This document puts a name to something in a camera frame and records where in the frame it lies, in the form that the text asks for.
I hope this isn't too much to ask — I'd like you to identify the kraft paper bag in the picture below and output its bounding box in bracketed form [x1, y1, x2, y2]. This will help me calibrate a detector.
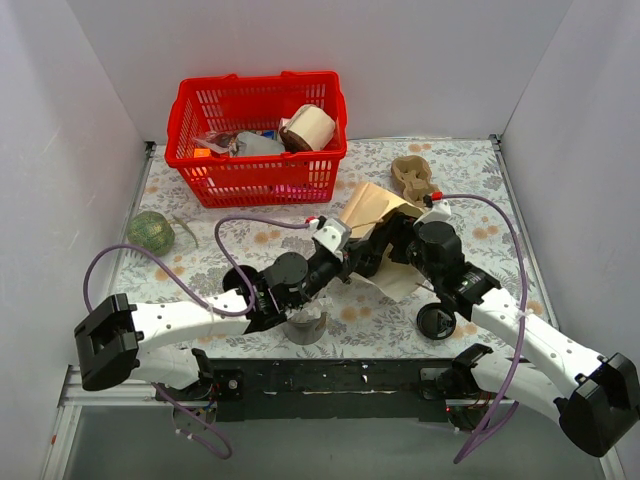
[340, 183, 426, 302]

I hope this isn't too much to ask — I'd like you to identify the black cup lid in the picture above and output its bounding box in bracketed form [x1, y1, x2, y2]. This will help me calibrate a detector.
[416, 303, 457, 340]

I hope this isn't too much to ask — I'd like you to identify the red plastic shopping basket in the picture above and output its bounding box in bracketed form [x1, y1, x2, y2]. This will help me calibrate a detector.
[165, 71, 347, 208]

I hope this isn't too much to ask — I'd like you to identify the stack of black paper cups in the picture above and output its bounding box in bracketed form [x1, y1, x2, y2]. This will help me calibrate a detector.
[222, 265, 257, 296]

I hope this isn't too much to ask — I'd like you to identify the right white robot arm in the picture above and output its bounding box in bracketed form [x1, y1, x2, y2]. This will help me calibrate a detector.
[389, 213, 639, 457]

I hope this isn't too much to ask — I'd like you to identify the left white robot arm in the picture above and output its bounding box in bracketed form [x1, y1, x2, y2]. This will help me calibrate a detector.
[74, 246, 372, 400]

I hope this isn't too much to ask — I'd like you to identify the floral table mat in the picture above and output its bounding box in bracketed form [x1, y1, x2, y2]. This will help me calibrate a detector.
[113, 137, 555, 359]

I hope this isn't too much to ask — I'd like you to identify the grey cup of straws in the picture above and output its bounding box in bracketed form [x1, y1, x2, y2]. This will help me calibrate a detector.
[283, 297, 333, 346]

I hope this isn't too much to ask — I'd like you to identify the cardboard cup carrier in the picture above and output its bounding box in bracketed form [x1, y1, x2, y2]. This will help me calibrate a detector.
[391, 155, 439, 207]

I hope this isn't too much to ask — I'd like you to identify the grey plastic pouch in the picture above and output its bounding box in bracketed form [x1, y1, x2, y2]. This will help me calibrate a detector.
[236, 131, 285, 157]

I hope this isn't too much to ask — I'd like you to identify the beige paper roll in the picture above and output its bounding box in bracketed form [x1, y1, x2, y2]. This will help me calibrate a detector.
[279, 104, 336, 153]

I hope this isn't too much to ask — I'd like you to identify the green melon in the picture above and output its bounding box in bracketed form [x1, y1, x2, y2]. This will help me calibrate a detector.
[126, 211, 175, 257]

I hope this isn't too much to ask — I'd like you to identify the clear snack packet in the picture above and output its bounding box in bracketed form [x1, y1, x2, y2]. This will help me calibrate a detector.
[193, 131, 239, 156]

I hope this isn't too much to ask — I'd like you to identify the orange small box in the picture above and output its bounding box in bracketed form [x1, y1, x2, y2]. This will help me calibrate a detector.
[194, 148, 211, 158]

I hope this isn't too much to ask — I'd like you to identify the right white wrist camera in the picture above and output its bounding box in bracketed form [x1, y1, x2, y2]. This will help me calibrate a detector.
[418, 192, 451, 223]

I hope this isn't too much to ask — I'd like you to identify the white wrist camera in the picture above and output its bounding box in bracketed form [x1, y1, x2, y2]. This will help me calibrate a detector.
[418, 192, 451, 223]
[307, 217, 352, 262]

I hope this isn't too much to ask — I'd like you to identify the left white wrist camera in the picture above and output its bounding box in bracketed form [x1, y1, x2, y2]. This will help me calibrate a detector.
[307, 217, 352, 262]

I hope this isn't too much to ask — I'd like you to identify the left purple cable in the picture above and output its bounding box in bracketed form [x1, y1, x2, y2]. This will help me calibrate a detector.
[82, 214, 319, 460]

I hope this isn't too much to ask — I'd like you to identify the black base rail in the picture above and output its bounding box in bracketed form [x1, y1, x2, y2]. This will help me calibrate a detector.
[154, 355, 521, 422]

